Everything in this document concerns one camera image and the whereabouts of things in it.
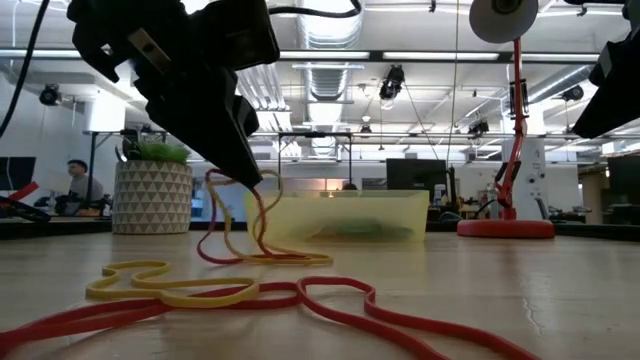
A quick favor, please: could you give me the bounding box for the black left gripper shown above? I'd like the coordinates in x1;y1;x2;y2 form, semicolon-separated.
66;0;264;190

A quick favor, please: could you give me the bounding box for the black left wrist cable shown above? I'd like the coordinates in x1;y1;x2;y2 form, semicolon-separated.
267;0;364;20

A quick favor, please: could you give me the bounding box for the yellow rubber band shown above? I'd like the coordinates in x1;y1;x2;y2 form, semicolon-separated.
84;259;261;309
203;168;335;267

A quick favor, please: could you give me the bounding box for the green succulent in patterned pot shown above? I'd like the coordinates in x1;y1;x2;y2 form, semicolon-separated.
112;142;194;236

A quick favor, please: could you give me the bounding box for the black frame stand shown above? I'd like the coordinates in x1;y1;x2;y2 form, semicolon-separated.
82;129;169;201
276;131;354;190

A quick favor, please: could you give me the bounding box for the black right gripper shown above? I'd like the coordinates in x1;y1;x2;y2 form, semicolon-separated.
572;0;640;140

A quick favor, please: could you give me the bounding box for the black computer monitor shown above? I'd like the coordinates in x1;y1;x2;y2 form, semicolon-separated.
607;154;640;226
385;158;449;201
0;156;38;192

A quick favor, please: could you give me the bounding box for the red and black object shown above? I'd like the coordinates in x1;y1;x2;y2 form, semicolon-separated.
0;180;52;224

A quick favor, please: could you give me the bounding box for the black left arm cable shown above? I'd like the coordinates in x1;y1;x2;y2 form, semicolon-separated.
0;0;52;139

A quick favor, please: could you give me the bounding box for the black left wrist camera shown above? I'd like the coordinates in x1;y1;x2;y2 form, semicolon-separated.
189;0;281;72

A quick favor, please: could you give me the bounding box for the red desk lamp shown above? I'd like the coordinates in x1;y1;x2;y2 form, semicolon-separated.
455;0;556;240

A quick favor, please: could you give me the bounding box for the yellow translucent plastic bin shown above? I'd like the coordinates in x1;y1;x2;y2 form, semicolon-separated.
243;188;431;245

